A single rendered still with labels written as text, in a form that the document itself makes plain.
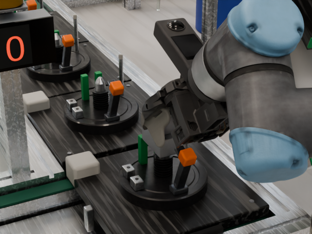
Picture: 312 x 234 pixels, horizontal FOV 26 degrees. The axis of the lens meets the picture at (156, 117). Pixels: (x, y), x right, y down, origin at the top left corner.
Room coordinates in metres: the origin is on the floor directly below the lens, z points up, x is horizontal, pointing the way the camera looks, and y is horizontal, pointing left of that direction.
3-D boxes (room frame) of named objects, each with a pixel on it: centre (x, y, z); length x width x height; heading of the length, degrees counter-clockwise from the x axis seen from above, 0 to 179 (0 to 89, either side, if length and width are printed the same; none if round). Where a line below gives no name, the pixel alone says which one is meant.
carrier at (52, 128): (1.12, 0.10, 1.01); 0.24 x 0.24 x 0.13; 26
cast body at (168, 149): (0.90, -0.01, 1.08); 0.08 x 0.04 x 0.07; 26
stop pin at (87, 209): (0.83, 0.10, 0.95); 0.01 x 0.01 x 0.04; 26
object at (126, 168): (0.89, 0.04, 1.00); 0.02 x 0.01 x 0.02; 26
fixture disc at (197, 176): (0.89, -0.01, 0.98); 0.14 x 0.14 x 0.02
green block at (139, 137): (0.92, 0.02, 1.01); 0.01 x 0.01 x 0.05; 26
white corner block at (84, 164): (0.93, 0.12, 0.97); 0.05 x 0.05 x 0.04; 26
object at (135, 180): (0.85, 0.03, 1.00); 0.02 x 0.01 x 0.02; 26
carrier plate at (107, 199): (0.89, -0.01, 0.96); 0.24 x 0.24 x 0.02; 26
